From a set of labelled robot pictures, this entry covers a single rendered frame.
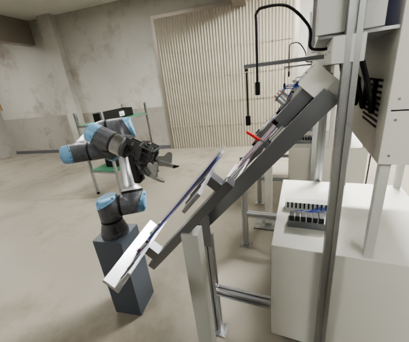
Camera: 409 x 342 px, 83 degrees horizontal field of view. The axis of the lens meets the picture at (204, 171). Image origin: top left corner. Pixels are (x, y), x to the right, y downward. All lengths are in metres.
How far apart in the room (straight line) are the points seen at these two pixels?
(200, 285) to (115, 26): 5.06
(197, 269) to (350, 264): 0.60
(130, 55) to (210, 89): 1.73
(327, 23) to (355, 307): 1.07
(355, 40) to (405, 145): 0.35
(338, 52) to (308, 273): 0.84
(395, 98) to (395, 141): 0.13
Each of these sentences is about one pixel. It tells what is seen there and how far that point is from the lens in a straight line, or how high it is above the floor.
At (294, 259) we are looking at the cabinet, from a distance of 1.12.
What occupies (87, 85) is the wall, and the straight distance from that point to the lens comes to 5.90.
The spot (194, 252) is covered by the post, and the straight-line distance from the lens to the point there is 0.84.
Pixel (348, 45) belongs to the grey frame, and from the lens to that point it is 0.81.
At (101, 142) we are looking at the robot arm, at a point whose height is 1.14.
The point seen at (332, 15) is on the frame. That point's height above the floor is 1.43.
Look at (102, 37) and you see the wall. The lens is 5.63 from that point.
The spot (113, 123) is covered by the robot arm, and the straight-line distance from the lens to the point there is 1.37.
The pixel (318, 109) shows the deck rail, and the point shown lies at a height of 1.18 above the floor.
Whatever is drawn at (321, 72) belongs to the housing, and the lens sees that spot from 0.86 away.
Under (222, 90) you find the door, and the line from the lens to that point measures 4.64.
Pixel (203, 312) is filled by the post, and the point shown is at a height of 0.48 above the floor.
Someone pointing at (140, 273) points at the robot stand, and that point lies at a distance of 1.61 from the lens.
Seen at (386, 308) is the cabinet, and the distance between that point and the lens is 1.28.
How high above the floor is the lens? 1.31
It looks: 21 degrees down
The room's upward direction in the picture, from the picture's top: 6 degrees counter-clockwise
